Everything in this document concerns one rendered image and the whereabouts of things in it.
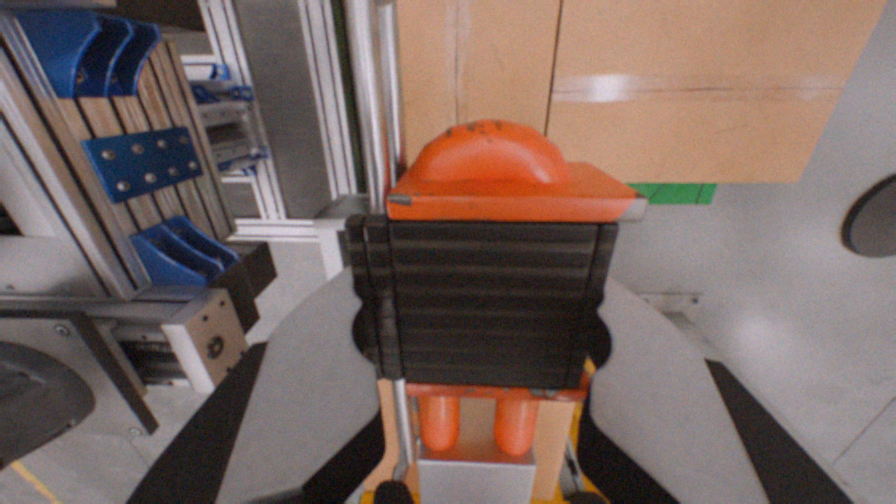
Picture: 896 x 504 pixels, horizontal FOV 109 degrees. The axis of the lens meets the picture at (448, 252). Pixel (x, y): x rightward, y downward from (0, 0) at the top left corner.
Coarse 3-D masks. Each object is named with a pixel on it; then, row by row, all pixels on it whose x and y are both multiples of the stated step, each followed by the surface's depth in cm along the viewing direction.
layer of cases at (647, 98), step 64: (448, 0) 62; (512, 0) 61; (576, 0) 61; (640, 0) 60; (704, 0) 60; (768, 0) 60; (832, 0) 59; (448, 64) 66; (512, 64) 66; (576, 64) 66; (640, 64) 65; (704, 64) 65; (768, 64) 64; (832, 64) 64; (576, 128) 71; (640, 128) 71; (704, 128) 70; (768, 128) 70
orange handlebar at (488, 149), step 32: (448, 128) 10; (480, 128) 10; (512, 128) 10; (416, 160) 11; (448, 160) 10; (480, 160) 10; (512, 160) 10; (544, 160) 10; (448, 416) 16; (512, 416) 15; (448, 448) 17; (512, 448) 16
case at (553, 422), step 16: (384, 384) 53; (384, 400) 55; (384, 416) 57; (416, 416) 56; (544, 416) 55; (560, 416) 55; (544, 432) 57; (560, 432) 57; (416, 448) 61; (544, 448) 59; (560, 448) 59; (384, 464) 63; (416, 464) 63; (544, 464) 61; (560, 464) 61; (368, 480) 66; (416, 480) 66; (544, 480) 64; (544, 496) 66
